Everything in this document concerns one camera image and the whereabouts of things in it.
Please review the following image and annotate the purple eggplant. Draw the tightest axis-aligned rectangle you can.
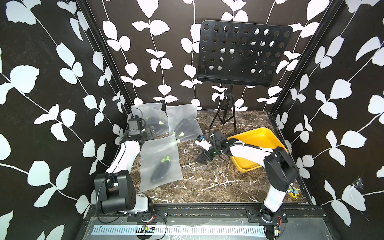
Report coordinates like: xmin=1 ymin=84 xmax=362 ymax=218
xmin=145 ymin=117 xmax=165 ymax=128
xmin=150 ymin=156 xmax=171 ymax=184
xmin=173 ymin=119 xmax=189 ymax=142

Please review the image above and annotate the clear zip-top bag top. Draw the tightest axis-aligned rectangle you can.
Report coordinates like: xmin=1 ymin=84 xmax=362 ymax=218
xmin=131 ymin=102 xmax=169 ymax=136

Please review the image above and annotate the clear zip-top bag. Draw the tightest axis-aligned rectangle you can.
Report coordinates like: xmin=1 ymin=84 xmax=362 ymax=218
xmin=166 ymin=104 xmax=203 ymax=143
xmin=131 ymin=102 xmax=169 ymax=136

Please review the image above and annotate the stack of clear zip-top bags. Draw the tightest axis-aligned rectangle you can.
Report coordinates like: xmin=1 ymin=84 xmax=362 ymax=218
xmin=140 ymin=135 xmax=183 ymax=193

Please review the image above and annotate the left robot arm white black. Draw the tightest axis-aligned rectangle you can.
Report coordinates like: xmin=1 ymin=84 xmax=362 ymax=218
xmin=94 ymin=124 xmax=155 ymax=217

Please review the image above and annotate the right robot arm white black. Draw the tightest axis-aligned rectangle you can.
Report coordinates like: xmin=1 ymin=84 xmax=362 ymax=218
xmin=195 ymin=136 xmax=299 ymax=222

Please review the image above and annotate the yellow plastic tray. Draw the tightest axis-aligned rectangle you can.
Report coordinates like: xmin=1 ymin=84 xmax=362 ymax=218
xmin=228 ymin=128 xmax=289 ymax=173

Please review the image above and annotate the white perforated strip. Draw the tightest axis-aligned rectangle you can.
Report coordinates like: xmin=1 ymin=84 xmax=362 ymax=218
xmin=91 ymin=225 xmax=266 ymax=237

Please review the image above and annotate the yellow tree sticker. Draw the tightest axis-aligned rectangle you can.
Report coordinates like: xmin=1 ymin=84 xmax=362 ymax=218
xmin=288 ymin=187 xmax=299 ymax=199

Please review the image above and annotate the black perforated music stand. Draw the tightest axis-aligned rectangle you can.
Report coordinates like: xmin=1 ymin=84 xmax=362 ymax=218
xmin=196 ymin=20 xmax=294 ymax=125

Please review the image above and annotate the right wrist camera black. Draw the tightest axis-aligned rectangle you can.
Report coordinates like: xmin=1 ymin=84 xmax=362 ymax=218
xmin=195 ymin=130 xmax=226 ymax=151

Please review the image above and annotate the black front mounting rail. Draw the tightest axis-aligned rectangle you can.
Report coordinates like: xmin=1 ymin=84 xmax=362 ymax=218
xmin=84 ymin=202 xmax=329 ymax=225

